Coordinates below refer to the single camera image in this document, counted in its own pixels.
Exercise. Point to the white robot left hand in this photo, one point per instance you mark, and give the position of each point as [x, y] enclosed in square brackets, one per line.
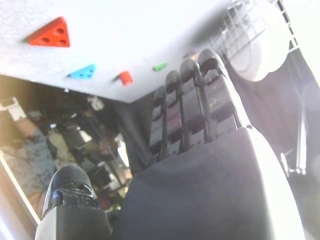
[200, 187]

